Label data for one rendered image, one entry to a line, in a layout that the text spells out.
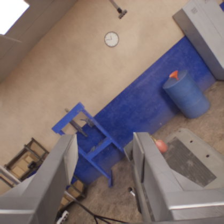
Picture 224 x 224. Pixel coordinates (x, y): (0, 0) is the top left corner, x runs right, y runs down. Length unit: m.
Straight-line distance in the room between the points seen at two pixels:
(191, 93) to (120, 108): 1.59
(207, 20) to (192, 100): 1.56
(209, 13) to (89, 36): 2.42
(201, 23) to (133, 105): 2.14
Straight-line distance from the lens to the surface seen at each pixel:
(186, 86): 3.39
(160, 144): 1.04
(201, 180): 0.83
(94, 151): 3.69
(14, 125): 4.61
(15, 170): 4.72
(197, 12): 3.80
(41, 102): 4.13
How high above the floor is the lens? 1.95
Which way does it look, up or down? 12 degrees down
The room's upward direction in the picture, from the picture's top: 43 degrees counter-clockwise
